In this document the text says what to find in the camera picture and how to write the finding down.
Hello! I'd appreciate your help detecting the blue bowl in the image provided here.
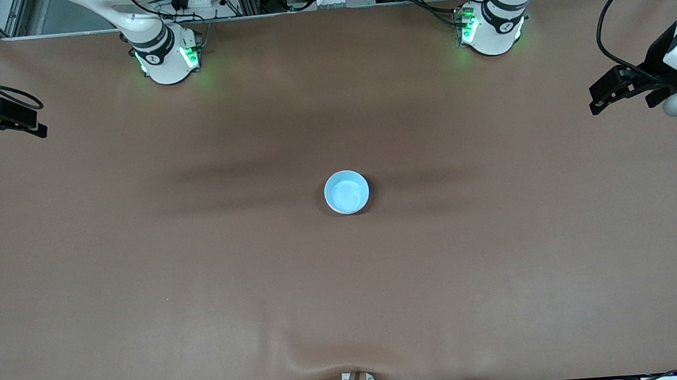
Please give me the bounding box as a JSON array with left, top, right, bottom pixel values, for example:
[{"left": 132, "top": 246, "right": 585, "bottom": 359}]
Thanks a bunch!
[{"left": 322, "top": 169, "right": 372, "bottom": 217}]

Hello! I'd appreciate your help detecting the brown table cloth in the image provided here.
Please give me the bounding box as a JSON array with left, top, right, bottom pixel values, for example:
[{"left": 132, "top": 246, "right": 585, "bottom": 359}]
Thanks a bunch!
[{"left": 0, "top": 0, "right": 677, "bottom": 380}]

